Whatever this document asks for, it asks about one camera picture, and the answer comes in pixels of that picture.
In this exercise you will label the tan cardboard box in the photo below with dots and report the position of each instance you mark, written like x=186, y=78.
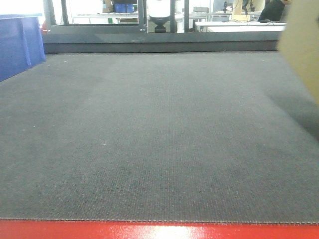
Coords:
x=299, y=43

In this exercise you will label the blue plastic bin left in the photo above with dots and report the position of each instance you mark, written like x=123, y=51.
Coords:
x=21, y=44

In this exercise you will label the white black cylindrical robot base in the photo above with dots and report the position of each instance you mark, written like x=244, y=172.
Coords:
x=159, y=13

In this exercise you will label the dark grey conveyor belt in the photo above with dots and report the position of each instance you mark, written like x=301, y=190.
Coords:
x=185, y=137

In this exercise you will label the white work table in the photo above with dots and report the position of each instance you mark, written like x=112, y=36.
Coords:
x=233, y=26

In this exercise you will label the red conveyor front edge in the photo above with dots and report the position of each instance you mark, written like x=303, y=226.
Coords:
x=29, y=229

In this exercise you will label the black metal frame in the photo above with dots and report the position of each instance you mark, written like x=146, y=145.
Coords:
x=133, y=38

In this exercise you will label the person in black shirt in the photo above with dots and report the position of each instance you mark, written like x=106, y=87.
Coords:
x=273, y=10

